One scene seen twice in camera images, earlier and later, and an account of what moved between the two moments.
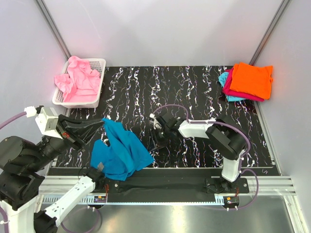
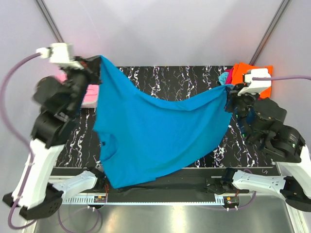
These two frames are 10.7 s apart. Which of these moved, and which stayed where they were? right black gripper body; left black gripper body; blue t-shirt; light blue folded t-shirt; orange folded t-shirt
Moved: left black gripper body; right black gripper body; blue t-shirt
Stayed: light blue folded t-shirt; orange folded t-shirt
